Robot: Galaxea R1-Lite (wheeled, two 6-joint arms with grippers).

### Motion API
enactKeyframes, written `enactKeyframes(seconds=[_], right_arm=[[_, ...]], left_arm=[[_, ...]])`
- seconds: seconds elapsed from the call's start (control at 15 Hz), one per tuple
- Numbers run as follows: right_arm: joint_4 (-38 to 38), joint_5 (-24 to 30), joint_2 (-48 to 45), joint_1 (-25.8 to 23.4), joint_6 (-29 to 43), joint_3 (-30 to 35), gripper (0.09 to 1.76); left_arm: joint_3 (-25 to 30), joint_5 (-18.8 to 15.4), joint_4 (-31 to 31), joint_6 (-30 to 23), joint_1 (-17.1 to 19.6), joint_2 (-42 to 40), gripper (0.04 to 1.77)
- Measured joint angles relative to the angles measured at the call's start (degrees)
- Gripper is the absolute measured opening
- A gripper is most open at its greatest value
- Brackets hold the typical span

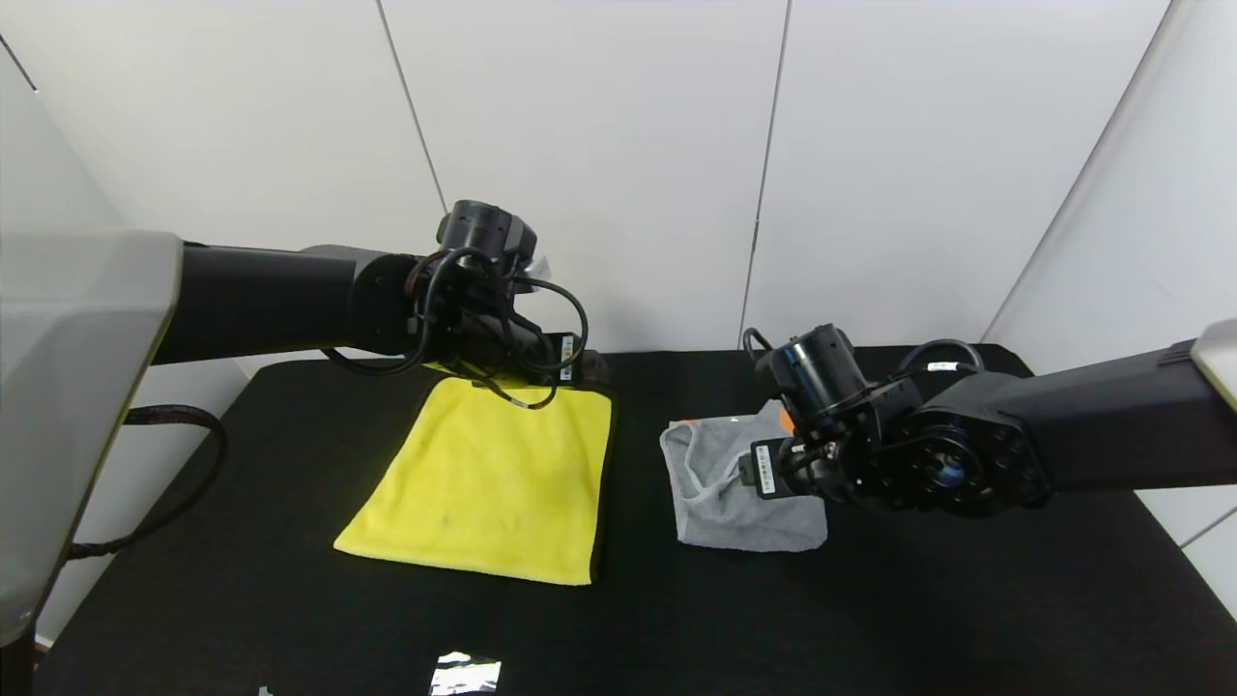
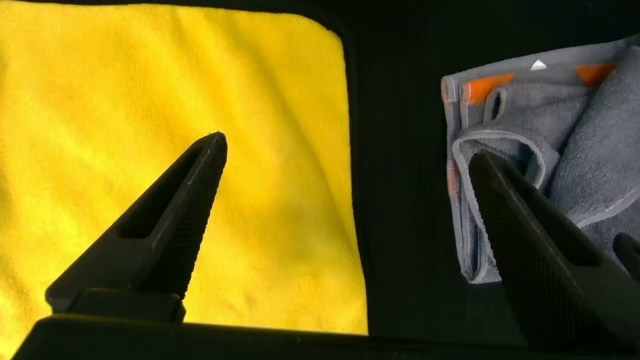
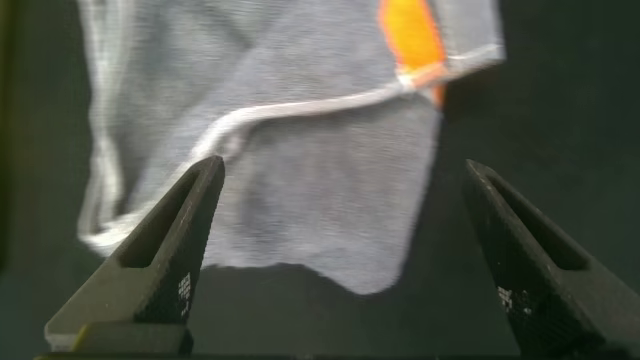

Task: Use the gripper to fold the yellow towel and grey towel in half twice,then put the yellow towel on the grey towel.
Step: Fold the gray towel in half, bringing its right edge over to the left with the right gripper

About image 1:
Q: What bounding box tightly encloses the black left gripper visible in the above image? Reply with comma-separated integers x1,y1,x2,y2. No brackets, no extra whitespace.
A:
489,310,611,388

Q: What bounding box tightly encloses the yellow towel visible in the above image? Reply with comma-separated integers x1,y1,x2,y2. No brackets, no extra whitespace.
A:
333,372,615,586

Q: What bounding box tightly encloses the grey towel with orange marks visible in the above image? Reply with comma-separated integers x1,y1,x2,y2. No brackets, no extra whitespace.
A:
660,401,829,554

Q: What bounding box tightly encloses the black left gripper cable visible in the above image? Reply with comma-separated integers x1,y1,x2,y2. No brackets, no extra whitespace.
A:
324,246,590,409

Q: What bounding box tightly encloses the black braided cable hose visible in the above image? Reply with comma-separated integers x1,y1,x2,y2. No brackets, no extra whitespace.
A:
63,404,228,564

